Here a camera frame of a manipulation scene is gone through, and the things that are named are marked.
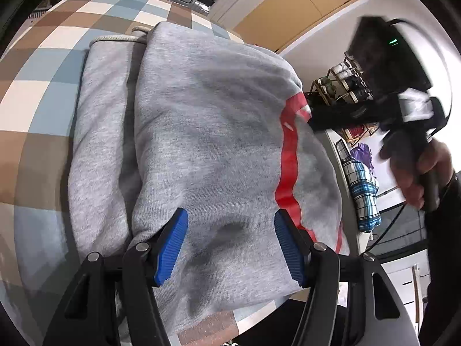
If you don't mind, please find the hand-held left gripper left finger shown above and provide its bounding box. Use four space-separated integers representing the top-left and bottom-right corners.
42 207 190 346

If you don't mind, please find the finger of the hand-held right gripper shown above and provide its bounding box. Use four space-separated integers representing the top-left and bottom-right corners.
309 100 382 134

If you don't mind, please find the white hoodie drawstring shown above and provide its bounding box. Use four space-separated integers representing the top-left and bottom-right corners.
90 25 150 46

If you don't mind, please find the white drawer cabinet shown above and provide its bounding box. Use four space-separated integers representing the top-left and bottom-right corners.
378 259 431 332

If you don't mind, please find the wooden shoe rack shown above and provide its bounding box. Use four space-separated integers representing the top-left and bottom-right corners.
311 52 379 145

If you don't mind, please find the wooden door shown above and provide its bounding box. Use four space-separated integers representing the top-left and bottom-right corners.
232 0 381 53

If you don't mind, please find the blue plaid cloth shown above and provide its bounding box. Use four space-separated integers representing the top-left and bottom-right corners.
341 159 382 232

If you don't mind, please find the person's right hand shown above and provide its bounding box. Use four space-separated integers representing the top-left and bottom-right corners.
394 140 454 206

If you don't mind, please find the person's right forearm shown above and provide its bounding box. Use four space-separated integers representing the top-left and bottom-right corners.
418 171 461 346

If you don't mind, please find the purple cloth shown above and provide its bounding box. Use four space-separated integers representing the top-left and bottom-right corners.
351 143 377 174

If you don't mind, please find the checked bed sheet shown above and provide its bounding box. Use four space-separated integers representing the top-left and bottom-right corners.
0 0 281 346

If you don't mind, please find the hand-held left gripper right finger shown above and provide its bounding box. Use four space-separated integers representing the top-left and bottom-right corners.
273 208 420 346

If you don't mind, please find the white low table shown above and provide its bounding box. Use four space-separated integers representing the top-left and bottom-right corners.
322 130 364 256

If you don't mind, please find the shoe rack with shoes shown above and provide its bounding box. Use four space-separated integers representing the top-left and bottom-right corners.
317 61 375 101

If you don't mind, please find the grey printed hoodie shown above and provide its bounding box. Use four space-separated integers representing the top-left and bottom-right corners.
67 22 352 343

